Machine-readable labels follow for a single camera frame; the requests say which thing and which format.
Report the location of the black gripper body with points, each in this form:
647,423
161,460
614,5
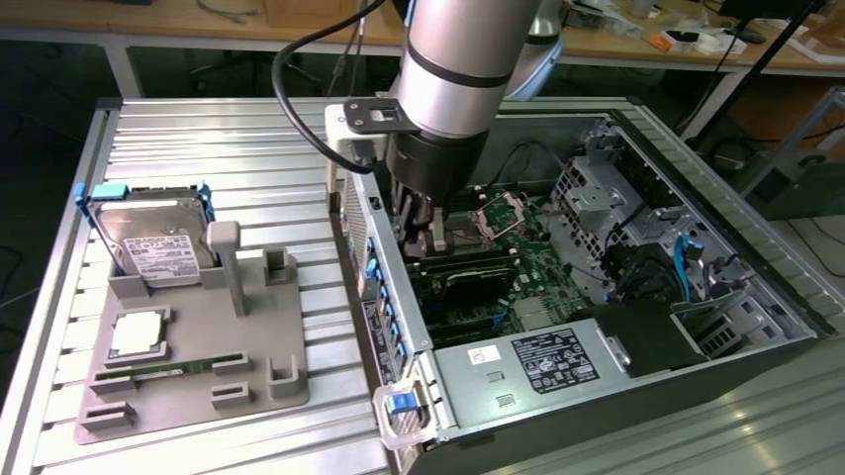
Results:
436,163

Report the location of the graphics card with black fan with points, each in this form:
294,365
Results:
483,283

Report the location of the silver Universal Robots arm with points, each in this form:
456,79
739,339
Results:
463,59

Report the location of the CPU socket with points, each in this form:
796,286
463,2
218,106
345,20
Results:
472,230

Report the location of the black installed RAM stick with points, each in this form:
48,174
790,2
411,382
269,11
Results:
476,262

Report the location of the metal socket cover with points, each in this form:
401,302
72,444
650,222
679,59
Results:
505,213

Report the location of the green motherboard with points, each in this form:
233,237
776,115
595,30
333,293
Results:
548,267

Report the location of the perforated metal disk bay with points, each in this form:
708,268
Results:
588,193

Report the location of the silver chipset heatsink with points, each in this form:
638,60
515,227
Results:
533,314

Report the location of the grey power supply unit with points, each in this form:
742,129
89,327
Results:
528,381

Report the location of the blue case latch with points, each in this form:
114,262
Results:
400,403

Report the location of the hard disk in blue caddy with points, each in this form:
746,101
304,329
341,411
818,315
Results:
153,237

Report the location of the grey plastic parts rack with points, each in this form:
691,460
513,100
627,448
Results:
192,341

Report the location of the white plastic part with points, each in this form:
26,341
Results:
687,40

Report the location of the green RAM stick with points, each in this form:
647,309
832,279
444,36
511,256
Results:
176,370

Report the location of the silver CPU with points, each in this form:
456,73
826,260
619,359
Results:
136,334

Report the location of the wooden workbench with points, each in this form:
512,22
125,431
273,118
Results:
165,29

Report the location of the black tripod pole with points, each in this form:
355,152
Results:
755,64

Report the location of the open black PC case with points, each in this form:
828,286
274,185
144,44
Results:
727,366

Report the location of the dark grey box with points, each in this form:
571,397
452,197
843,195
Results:
806,188

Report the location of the black monitor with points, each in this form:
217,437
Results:
760,7

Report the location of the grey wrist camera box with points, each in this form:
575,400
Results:
344,143

